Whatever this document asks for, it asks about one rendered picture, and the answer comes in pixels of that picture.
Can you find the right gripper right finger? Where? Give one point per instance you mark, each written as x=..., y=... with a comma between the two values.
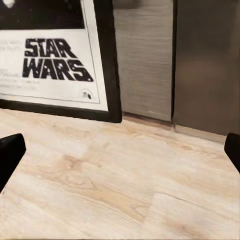
x=232, y=148

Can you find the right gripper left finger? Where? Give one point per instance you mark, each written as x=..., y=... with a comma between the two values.
x=12, y=150

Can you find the dishwasher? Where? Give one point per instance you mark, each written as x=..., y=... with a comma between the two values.
x=145, y=34

